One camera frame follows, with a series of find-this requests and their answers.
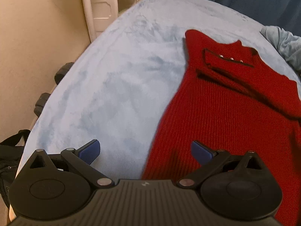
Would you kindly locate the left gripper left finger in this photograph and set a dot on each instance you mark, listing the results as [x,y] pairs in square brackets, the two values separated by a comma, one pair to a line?
[89,152]

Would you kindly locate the grey-blue crumpled duvet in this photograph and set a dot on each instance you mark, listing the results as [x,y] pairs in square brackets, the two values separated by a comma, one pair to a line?
[287,45]

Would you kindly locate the black bag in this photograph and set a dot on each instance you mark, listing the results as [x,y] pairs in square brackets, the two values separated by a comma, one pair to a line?
[10,155]

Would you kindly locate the red knit sweater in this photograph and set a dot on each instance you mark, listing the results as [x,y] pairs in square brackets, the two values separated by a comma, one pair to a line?
[230,99]

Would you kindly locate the light blue fleece bed sheet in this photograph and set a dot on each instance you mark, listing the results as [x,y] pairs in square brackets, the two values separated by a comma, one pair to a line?
[118,89]

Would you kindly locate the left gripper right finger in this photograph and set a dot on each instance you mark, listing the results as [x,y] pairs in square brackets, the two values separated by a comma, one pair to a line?
[202,153]

